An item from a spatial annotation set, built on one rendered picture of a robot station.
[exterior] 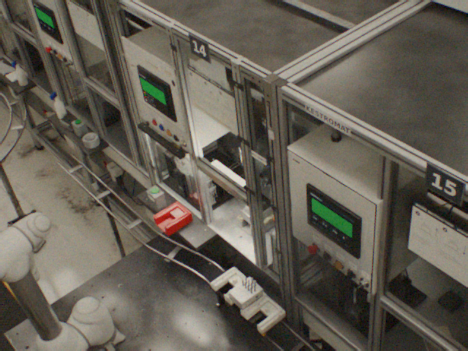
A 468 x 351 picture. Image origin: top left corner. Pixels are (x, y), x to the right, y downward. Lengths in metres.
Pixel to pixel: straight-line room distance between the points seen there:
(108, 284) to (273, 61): 1.63
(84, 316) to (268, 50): 1.44
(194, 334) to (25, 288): 0.86
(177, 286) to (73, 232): 1.61
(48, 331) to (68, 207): 2.20
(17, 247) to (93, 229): 2.17
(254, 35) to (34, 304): 1.40
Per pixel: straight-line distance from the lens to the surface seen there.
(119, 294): 3.42
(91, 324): 3.06
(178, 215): 3.33
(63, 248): 4.74
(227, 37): 2.56
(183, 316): 3.25
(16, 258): 2.66
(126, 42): 3.04
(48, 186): 5.28
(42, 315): 2.88
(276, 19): 2.65
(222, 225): 3.29
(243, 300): 2.95
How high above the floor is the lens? 3.25
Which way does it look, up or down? 42 degrees down
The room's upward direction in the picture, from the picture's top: 8 degrees counter-clockwise
